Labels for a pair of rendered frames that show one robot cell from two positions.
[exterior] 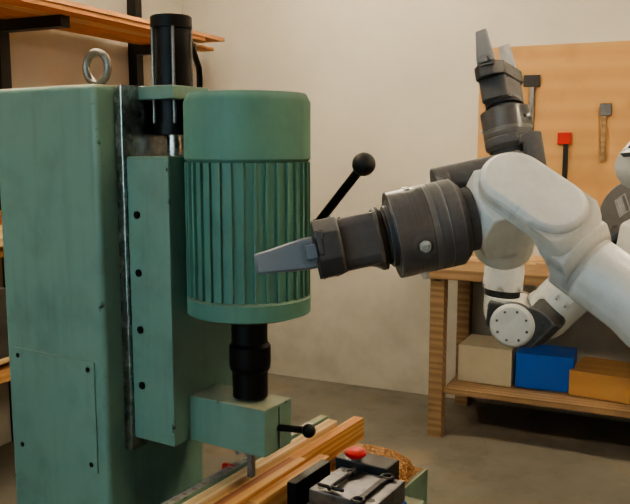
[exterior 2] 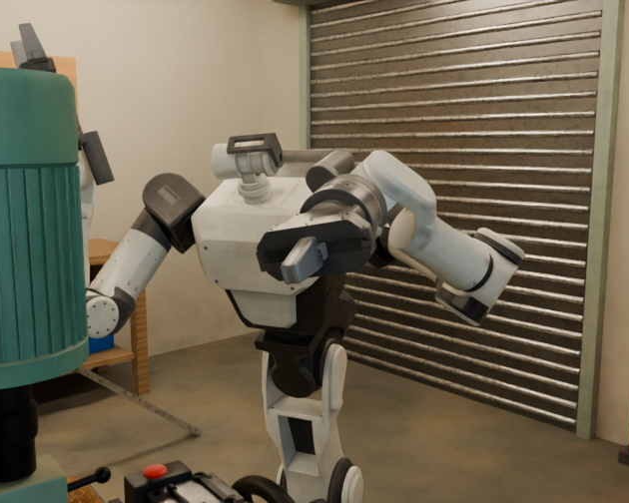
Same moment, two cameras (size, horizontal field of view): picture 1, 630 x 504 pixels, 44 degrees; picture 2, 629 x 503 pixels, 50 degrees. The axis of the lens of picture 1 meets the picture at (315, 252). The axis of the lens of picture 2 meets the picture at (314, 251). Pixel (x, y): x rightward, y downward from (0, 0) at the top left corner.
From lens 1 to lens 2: 0.81 m
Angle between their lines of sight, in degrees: 67
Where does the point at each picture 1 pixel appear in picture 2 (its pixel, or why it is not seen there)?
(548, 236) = (432, 211)
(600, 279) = (445, 238)
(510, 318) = (99, 310)
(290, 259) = (312, 261)
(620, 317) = (456, 260)
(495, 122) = not seen: hidden behind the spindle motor
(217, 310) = (35, 366)
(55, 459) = not seen: outside the picture
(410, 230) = (375, 219)
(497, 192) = (399, 182)
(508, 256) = not seen: hidden behind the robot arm
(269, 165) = (70, 170)
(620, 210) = (169, 199)
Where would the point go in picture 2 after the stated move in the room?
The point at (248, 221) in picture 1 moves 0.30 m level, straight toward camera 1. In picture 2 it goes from (61, 242) to (345, 256)
